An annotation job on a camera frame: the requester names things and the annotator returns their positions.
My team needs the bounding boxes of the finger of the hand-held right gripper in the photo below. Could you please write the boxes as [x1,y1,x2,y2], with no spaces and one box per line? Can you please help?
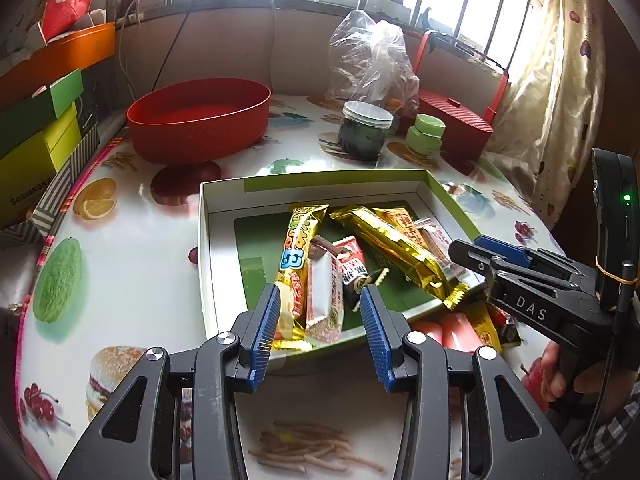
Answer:
[472,235,586,283]
[447,239,506,281]

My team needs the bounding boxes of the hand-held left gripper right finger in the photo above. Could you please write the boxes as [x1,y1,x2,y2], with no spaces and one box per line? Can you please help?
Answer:
[359,285,583,480]

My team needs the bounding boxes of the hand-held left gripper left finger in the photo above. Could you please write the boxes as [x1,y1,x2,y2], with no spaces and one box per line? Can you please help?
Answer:
[56,282,283,480]

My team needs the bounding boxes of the white maroon packet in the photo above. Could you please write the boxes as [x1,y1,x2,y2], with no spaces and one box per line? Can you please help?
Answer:
[415,217,453,267]
[305,240,346,346]

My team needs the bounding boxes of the red jelly cup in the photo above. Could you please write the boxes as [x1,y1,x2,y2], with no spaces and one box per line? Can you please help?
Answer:
[441,312,483,353]
[412,320,446,356]

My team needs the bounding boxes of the yellow packet orange label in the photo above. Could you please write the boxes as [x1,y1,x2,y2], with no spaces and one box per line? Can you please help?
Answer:
[465,302,503,356]
[382,207,441,261]

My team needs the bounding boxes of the plain gold long packet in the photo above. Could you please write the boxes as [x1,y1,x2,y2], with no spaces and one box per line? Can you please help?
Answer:
[330,207,471,311]

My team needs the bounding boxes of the dark red black packet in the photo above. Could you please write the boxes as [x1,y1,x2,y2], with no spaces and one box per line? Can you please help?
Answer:
[332,237,391,311]

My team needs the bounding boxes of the gold long packet colourful letters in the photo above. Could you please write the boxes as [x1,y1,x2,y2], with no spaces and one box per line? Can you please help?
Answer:
[272,202,331,353]

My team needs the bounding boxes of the green and white cardboard box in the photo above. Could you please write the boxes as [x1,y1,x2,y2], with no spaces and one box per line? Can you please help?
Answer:
[197,169,493,376]

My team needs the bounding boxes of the person's right forearm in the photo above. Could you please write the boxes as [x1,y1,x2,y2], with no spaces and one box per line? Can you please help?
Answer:
[565,399,640,476]

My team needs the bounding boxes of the person's right hand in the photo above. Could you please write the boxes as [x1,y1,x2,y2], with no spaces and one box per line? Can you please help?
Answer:
[542,342,609,405]

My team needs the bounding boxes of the small green jar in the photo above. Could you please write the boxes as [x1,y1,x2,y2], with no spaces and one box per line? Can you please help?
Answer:
[405,114,447,153]

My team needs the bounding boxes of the cream patterned curtain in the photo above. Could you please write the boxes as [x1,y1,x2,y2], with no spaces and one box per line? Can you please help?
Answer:
[487,0,601,231]

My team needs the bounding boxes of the clear jar white lid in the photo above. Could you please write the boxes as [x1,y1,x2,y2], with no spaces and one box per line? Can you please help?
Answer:
[337,101,396,161]

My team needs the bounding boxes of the clear plastic bag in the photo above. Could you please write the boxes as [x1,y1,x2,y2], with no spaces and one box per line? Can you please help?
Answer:
[325,9,421,116]

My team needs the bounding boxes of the red oval basket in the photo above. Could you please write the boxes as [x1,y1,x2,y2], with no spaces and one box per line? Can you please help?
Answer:
[126,77,273,165]

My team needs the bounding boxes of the yellow-green box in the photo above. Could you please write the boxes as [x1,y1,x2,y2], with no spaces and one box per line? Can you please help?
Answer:
[0,102,83,231]

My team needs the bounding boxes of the orange box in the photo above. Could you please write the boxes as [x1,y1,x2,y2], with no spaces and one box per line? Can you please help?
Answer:
[0,22,117,111]

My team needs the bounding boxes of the red basket with handle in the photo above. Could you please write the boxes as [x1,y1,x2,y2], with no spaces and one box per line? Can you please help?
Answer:
[411,30,511,161]

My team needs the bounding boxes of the black cable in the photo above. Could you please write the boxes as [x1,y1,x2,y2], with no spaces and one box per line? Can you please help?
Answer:
[150,0,203,93]

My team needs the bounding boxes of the white cable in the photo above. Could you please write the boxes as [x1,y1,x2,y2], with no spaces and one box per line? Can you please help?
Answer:
[117,0,146,101]

